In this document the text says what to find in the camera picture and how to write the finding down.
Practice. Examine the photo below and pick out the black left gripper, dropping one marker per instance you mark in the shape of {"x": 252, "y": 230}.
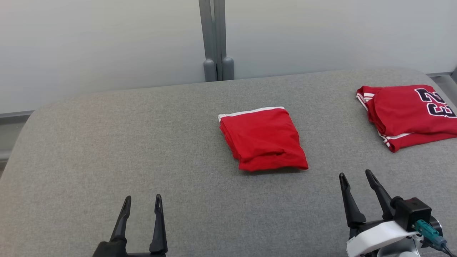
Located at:
{"x": 110, "y": 250}

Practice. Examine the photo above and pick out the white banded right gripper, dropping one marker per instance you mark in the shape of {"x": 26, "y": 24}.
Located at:
{"x": 375, "y": 237}

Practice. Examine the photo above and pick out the red basketball jersey number 23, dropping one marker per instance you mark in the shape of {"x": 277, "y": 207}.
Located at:
{"x": 403, "y": 110}

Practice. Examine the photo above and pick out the red jersey with white trim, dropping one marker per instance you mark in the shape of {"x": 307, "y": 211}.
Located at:
{"x": 264, "y": 139}

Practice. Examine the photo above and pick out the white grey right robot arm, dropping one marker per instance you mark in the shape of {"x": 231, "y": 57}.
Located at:
{"x": 400, "y": 250}

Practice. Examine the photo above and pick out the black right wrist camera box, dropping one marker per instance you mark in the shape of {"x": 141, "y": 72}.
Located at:
{"x": 412, "y": 212}

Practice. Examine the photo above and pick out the grey metal partition post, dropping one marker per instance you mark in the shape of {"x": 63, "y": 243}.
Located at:
{"x": 213, "y": 35}

